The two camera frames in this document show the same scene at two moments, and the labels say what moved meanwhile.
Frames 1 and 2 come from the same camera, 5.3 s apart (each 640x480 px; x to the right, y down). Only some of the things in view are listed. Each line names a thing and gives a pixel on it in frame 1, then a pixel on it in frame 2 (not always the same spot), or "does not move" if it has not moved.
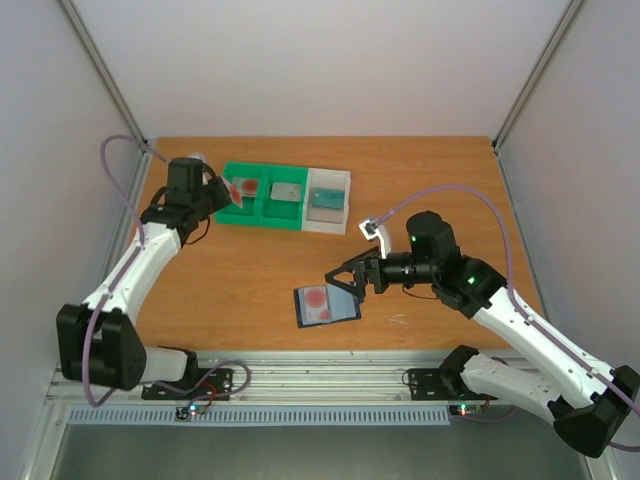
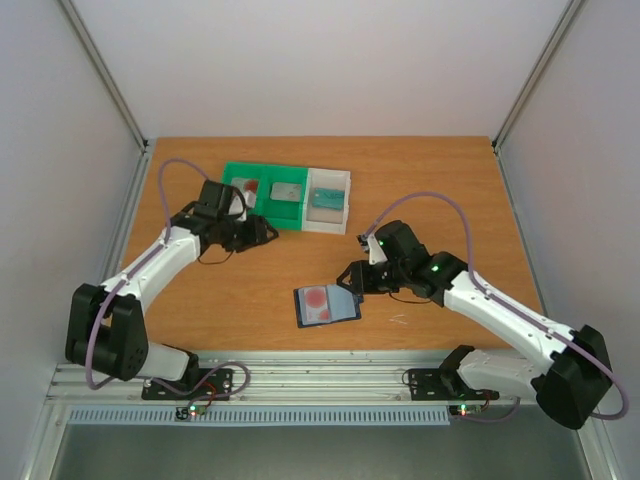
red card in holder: x=316 y=304 does not move
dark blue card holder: x=326 y=303 does not move
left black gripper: x=223 y=195 to x=257 y=236
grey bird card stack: x=286 y=191 does not move
